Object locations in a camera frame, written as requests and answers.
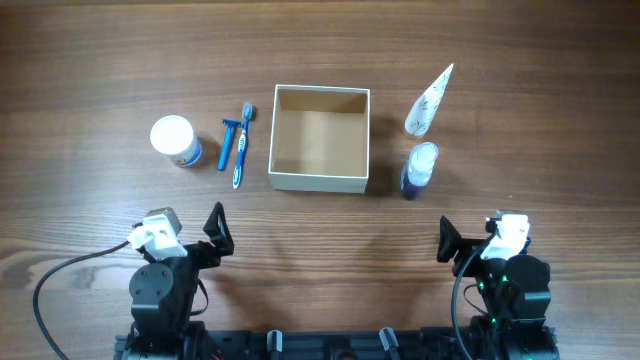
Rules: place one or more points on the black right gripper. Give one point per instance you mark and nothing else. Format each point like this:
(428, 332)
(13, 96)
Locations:
(470, 249)

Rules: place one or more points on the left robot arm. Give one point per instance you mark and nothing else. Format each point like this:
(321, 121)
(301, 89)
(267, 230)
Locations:
(163, 290)

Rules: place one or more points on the white cotton swab container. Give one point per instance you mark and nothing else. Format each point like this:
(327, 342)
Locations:
(174, 137)

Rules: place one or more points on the dark blue sanitizer bottle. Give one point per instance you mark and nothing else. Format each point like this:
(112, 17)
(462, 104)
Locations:
(418, 170)

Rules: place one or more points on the beige open cardboard box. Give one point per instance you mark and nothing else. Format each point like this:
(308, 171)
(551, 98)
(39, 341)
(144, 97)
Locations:
(320, 139)

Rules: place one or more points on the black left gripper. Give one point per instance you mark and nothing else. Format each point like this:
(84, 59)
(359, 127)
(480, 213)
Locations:
(198, 251)

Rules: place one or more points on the blue white toothbrush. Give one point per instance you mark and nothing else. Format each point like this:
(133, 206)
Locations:
(248, 115)

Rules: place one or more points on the white floral cream tube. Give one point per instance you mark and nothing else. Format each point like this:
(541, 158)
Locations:
(423, 112)

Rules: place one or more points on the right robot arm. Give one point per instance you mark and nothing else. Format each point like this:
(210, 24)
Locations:
(513, 285)

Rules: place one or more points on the blue disposable razor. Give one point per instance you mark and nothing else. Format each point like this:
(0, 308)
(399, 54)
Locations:
(231, 125)

